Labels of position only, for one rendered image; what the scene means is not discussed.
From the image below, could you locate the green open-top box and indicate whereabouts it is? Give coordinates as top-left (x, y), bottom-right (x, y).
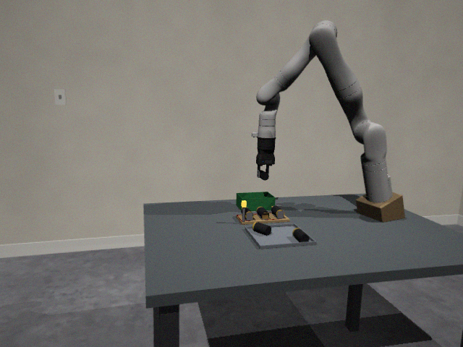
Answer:
top-left (236, 192), bottom-right (276, 212)

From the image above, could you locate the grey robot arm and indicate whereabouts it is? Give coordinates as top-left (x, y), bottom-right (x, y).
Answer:
top-left (256, 20), bottom-right (393, 202)

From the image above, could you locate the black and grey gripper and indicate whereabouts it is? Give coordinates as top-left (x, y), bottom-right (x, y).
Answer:
top-left (252, 126), bottom-right (276, 178)

